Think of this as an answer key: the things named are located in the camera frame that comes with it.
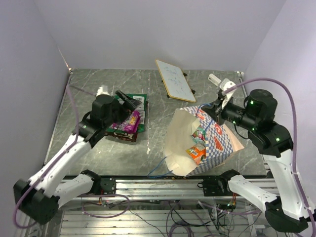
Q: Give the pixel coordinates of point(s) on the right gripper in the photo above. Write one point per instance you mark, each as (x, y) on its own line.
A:
(216, 106)

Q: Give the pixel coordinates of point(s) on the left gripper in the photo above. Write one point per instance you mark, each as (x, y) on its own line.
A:
(125, 109)

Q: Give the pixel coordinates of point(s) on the green snack packet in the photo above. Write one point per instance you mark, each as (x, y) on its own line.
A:
(141, 109)

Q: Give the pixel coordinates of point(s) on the purple candy bag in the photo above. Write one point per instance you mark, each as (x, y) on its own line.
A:
(130, 125)

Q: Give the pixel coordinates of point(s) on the brown Kettle chips bag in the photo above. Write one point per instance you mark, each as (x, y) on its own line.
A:
(129, 137)

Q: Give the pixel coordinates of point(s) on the blue checkered paper bag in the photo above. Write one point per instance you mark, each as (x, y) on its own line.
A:
(195, 143)

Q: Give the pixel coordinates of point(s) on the orange snack packet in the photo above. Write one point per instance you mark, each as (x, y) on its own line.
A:
(197, 153)

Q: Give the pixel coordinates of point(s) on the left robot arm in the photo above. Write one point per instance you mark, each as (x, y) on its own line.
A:
(43, 194)

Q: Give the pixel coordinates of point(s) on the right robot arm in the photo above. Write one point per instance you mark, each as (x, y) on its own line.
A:
(285, 212)

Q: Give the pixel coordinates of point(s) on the teal Fox's candy bag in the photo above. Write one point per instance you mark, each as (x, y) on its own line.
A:
(199, 135)

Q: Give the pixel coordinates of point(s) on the white eraser block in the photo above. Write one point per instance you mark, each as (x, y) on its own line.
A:
(214, 79)

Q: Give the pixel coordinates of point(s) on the small yellow-framed whiteboard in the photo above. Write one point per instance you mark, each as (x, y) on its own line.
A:
(175, 82)

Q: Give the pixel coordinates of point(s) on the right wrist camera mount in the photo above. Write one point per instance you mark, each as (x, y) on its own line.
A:
(226, 91)

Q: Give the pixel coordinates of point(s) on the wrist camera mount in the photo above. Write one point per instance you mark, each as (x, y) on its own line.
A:
(103, 90)
(226, 91)

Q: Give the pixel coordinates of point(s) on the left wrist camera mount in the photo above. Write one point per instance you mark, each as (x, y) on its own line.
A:
(103, 90)

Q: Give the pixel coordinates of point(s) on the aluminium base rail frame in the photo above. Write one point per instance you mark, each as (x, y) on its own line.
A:
(136, 206)

